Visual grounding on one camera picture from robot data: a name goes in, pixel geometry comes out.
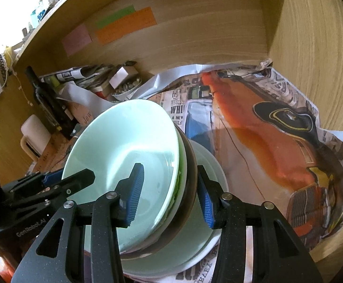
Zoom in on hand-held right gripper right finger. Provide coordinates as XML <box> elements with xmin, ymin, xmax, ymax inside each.
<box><xmin>197</xmin><ymin>164</ymin><xmax>316</xmax><ymax>283</ymax></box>

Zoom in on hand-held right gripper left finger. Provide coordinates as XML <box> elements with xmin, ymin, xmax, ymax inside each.
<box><xmin>11</xmin><ymin>162</ymin><xmax>145</xmax><ymax>283</ymax></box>

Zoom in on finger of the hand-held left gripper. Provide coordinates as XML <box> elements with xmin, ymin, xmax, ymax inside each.
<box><xmin>1</xmin><ymin>170</ymin><xmax>63</xmax><ymax>194</ymax></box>
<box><xmin>3</xmin><ymin>169</ymin><xmax>96</xmax><ymax>210</ymax></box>

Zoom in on white plate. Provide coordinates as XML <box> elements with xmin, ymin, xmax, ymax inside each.
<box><xmin>121</xmin><ymin>140</ymin><xmax>229</xmax><ymax>279</ymax></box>

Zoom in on light green plate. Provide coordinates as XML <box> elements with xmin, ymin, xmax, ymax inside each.
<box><xmin>121</xmin><ymin>141</ymin><xmax>221</xmax><ymax>273</ymax></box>

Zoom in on brown plate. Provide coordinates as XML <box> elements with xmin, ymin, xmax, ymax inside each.
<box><xmin>121</xmin><ymin>125</ymin><xmax>198</xmax><ymax>254</ymax></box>

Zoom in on light green bowl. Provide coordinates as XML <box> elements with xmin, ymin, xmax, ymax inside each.
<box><xmin>62</xmin><ymin>99</ymin><xmax>180</xmax><ymax>254</ymax></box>

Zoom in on person's left forearm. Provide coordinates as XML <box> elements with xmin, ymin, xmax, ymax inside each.
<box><xmin>0</xmin><ymin>240</ymin><xmax>20</xmax><ymax>280</ymax></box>

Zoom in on white plastic mug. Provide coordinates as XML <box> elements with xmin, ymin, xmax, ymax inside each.
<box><xmin>21</xmin><ymin>115</ymin><xmax>50</xmax><ymax>161</ymax></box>

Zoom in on dark glass bottle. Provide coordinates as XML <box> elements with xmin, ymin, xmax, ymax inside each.
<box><xmin>25</xmin><ymin>66</ymin><xmax>75</xmax><ymax>139</ymax></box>

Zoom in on printed newspaper table cover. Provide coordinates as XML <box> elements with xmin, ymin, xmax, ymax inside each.
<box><xmin>56</xmin><ymin>60</ymin><xmax>343</xmax><ymax>283</ymax></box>

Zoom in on small white dish of trinkets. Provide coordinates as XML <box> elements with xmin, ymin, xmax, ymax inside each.
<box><xmin>112</xmin><ymin>78</ymin><xmax>141</xmax><ymax>101</ymax></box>

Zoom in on stack of magazines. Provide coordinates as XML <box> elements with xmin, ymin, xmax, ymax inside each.
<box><xmin>39</xmin><ymin>63</ymin><xmax>137</xmax><ymax>90</ymax></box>

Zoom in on white box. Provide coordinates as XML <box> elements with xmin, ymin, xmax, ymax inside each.
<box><xmin>109</xmin><ymin>66</ymin><xmax>138</xmax><ymax>89</ymax></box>

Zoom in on pink sticky note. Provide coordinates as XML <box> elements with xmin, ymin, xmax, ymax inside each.
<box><xmin>62</xmin><ymin>24</ymin><xmax>93</xmax><ymax>56</ymax></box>

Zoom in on orange sticky note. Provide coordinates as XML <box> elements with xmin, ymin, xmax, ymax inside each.
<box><xmin>96</xmin><ymin>7</ymin><xmax>156</xmax><ymax>46</ymax></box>

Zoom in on green sticky note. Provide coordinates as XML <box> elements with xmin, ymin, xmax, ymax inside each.
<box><xmin>96</xmin><ymin>5</ymin><xmax>137</xmax><ymax>29</ymax></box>

